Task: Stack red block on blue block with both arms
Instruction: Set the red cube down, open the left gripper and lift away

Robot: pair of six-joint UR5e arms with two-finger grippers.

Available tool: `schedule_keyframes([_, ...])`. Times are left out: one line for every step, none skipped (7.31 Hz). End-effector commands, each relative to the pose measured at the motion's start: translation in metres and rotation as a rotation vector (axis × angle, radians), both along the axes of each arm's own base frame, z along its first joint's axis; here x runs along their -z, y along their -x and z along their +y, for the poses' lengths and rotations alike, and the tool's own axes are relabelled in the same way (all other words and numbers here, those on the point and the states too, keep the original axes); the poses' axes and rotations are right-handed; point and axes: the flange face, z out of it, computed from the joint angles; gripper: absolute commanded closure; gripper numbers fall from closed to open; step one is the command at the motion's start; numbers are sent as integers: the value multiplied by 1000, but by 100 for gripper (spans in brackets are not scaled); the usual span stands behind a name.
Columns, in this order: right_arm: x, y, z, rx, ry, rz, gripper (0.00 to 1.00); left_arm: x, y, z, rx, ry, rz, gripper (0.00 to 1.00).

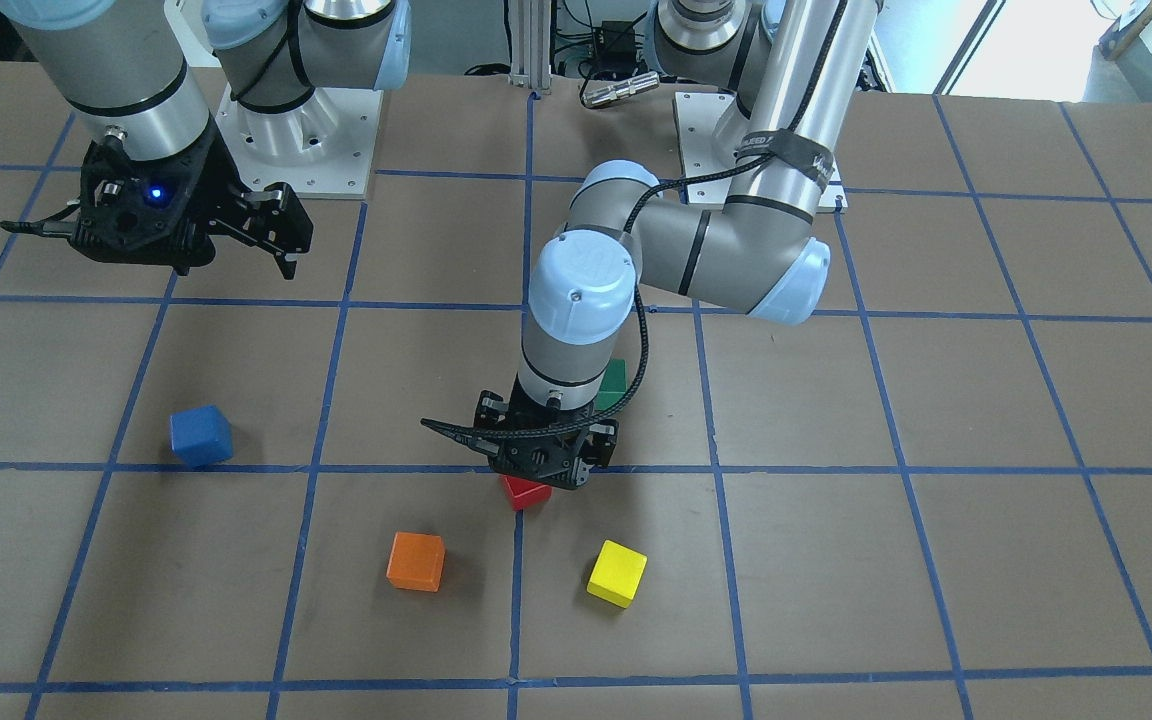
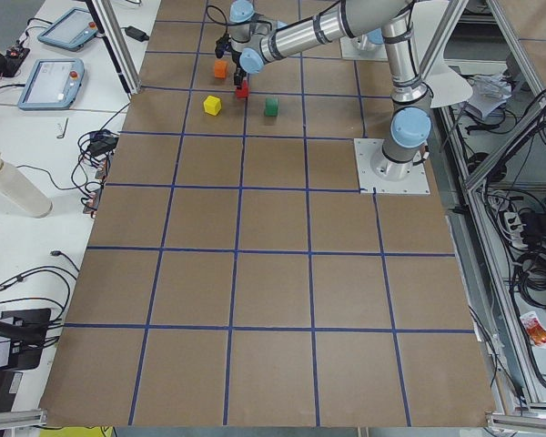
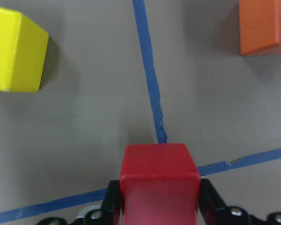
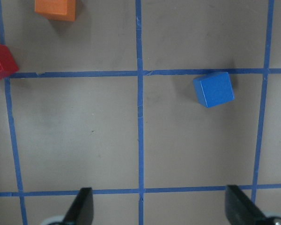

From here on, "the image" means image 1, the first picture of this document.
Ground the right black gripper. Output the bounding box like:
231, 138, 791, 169
67, 126, 314, 281

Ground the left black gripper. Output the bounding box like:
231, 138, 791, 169
473, 388, 620, 488

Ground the red wooden block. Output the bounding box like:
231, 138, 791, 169
500, 473, 553, 511

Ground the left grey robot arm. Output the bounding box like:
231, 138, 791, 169
425, 1, 882, 488

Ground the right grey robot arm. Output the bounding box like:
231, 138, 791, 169
0, 1, 412, 279

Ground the green wooden block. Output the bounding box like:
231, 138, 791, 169
594, 357, 628, 414

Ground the yellow wooden block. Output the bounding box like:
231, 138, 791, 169
586, 539, 647, 609

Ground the orange wooden block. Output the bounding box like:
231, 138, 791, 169
385, 530, 445, 593

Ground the blue wooden block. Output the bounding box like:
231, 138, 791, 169
169, 406, 234, 468

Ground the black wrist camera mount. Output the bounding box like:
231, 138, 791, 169
420, 418, 590, 457

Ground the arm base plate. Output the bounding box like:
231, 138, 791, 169
674, 90, 847, 213
215, 88, 387, 200

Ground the aluminium frame post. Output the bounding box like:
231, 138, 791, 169
506, 1, 554, 99

